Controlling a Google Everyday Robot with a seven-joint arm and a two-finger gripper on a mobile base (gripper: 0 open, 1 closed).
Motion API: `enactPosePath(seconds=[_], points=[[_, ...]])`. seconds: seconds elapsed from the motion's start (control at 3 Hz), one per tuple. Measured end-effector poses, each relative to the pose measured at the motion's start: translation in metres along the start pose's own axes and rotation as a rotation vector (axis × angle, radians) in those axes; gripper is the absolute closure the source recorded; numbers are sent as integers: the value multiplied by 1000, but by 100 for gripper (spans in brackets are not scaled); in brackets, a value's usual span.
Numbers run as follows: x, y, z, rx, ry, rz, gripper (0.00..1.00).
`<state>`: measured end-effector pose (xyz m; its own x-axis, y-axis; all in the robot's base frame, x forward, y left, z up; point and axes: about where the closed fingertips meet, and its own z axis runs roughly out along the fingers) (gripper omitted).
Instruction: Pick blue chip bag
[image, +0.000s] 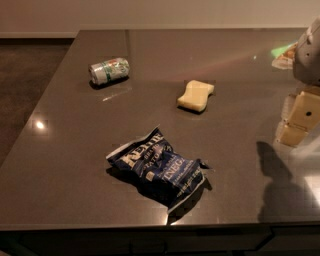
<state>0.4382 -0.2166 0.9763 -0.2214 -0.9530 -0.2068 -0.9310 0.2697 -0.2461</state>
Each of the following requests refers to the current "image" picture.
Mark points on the yellow sponge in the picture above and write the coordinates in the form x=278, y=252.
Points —
x=196, y=95

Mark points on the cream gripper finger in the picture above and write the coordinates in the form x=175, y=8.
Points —
x=300, y=114

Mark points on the silver green soda can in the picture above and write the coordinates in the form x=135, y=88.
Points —
x=109, y=70

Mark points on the green orange snack packet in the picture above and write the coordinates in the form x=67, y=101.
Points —
x=284, y=56

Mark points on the blue chip bag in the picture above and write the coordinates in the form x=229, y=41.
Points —
x=167, y=176

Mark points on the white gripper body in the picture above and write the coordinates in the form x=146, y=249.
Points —
x=308, y=60

